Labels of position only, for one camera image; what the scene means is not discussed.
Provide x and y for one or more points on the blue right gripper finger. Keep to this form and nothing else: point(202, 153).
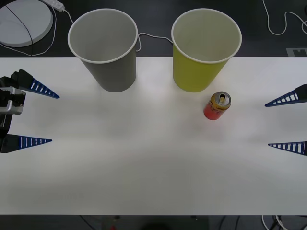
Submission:
point(299, 94)
point(297, 147)

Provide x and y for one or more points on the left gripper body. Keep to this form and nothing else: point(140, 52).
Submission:
point(5, 124)

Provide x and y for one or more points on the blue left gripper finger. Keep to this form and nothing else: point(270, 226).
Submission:
point(14, 143)
point(26, 82)

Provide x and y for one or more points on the orange-red drink can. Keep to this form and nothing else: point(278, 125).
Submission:
point(214, 111)

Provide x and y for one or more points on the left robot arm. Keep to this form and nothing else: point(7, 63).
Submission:
point(12, 103)

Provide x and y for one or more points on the grey floor marker plate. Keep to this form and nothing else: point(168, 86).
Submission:
point(297, 52)

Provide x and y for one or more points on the white round floor plate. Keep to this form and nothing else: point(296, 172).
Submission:
point(14, 28)

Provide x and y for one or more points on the white power strip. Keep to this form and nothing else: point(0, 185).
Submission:
point(54, 3)

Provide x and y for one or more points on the grey plastic waste bin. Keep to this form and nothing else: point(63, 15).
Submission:
point(112, 72)

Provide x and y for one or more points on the yellow-green plastic waste bin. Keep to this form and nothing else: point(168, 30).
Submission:
point(192, 74)

